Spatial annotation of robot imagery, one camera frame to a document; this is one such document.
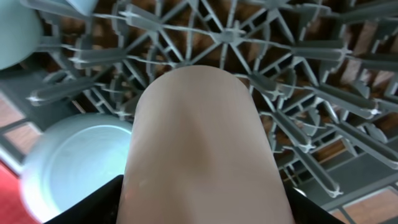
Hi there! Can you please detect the pink cup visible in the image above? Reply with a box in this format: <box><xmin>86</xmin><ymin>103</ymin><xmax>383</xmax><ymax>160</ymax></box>
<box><xmin>117</xmin><ymin>65</ymin><xmax>294</xmax><ymax>224</ymax></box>

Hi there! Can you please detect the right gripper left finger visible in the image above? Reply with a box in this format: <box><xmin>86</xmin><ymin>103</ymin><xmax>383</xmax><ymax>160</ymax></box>
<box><xmin>45</xmin><ymin>175</ymin><xmax>124</xmax><ymax>224</ymax></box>

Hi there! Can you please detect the grey dishwasher rack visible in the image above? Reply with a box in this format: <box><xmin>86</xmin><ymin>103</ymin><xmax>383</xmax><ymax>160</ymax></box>
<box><xmin>1</xmin><ymin>0</ymin><xmax>397</xmax><ymax>223</ymax></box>

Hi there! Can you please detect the light blue plate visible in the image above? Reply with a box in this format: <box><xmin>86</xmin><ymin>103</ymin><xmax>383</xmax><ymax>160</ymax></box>
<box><xmin>66</xmin><ymin>0</ymin><xmax>98</xmax><ymax>16</ymax></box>

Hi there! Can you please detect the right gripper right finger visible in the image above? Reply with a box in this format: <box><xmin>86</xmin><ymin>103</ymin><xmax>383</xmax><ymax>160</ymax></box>
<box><xmin>284</xmin><ymin>185</ymin><xmax>344</xmax><ymax>224</ymax></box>

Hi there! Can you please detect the red serving tray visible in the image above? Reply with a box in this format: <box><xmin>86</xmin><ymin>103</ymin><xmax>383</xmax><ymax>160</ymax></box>
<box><xmin>0</xmin><ymin>162</ymin><xmax>39</xmax><ymax>224</ymax></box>

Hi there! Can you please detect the light blue bowl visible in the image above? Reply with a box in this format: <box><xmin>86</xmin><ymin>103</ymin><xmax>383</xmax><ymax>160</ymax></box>
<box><xmin>20</xmin><ymin>114</ymin><xmax>132</xmax><ymax>223</ymax></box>

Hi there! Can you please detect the green bowl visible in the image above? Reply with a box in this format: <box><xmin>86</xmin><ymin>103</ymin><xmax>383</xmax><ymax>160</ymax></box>
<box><xmin>1</xmin><ymin>0</ymin><xmax>43</xmax><ymax>70</ymax></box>

